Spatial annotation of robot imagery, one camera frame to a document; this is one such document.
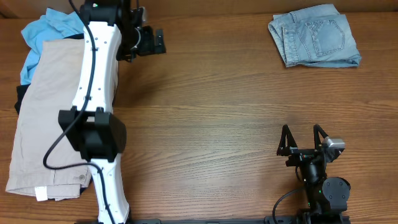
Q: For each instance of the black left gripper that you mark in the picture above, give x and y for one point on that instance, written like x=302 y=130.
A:
x=158 y=42

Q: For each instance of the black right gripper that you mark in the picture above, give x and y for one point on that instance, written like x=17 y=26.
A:
x=300 y=154

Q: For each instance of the light blue denim shorts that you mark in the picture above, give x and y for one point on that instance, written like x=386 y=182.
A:
x=317 y=36

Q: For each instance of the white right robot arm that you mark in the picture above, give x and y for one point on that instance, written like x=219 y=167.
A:
x=327 y=196

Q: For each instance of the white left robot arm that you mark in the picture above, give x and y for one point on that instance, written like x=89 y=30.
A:
x=113 y=32

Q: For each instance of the light blue shirt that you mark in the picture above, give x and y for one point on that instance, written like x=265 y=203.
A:
x=53 y=25

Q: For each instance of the black garment under pile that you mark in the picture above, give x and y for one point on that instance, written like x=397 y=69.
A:
x=20 y=90

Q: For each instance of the beige folded shorts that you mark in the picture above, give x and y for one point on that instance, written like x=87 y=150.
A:
x=52 y=89

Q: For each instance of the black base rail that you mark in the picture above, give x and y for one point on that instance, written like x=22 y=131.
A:
x=242 y=220

